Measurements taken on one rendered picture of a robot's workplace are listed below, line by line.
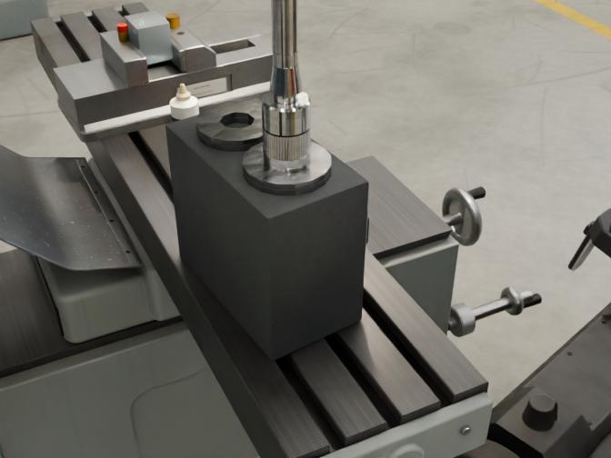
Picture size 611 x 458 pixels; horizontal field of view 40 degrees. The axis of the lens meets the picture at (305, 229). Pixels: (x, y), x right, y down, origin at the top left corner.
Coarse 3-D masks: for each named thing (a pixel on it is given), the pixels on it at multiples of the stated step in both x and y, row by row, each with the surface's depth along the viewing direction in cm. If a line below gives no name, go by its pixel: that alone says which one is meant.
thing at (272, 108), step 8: (264, 96) 80; (272, 96) 80; (304, 96) 80; (264, 104) 79; (272, 104) 79; (280, 104) 79; (288, 104) 79; (296, 104) 79; (304, 104) 79; (264, 112) 80; (272, 112) 79; (280, 112) 78; (288, 112) 78; (296, 112) 78; (304, 112) 79
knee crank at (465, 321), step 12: (504, 300) 159; (516, 300) 158; (528, 300) 161; (540, 300) 163; (456, 312) 154; (468, 312) 154; (480, 312) 157; (492, 312) 158; (516, 312) 159; (456, 324) 155; (468, 324) 154; (456, 336) 157
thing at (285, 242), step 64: (192, 128) 92; (256, 128) 89; (192, 192) 92; (256, 192) 82; (320, 192) 82; (192, 256) 99; (256, 256) 83; (320, 256) 85; (256, 320) 89; (320, 320) 90
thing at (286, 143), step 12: (264, 120) 80; (276, 120) 79; (288, 120) 79; (300, 120) 79; (264, 132) 81; (276, 132) 80; (288, 132) 79; (300, 132) 80; (264, 144) 82; (276, 144) 80; (288, 144) 80; (300, 144) 81; (264, 156) 83; (276, 156) 81; (288, 156) 81; (300, 156) 81; (276, 168) 82; (288, 168) 82; (300, 168) 82
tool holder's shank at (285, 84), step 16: (272, 0) 74; (288, 0) 73; (272, 16) 75; (288, 16) 74; (272, 32) 76; (288, 32) 75; (272, 48) 77; (288, 48) 76; (288, 64) 77; (272, 80) 78; (288, 80) 77; (288, 96) 79
